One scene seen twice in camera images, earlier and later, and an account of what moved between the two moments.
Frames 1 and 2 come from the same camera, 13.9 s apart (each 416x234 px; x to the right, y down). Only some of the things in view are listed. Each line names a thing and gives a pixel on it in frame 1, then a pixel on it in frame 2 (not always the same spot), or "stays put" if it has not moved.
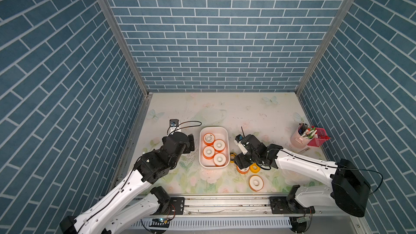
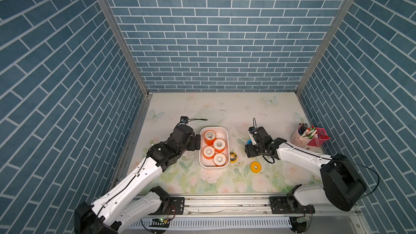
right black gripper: x=239 y=158 to x=248 y=151
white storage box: x=214 y=147 stays put
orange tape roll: x=219 y=145 stays put
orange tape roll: x=209 y=138 stays put
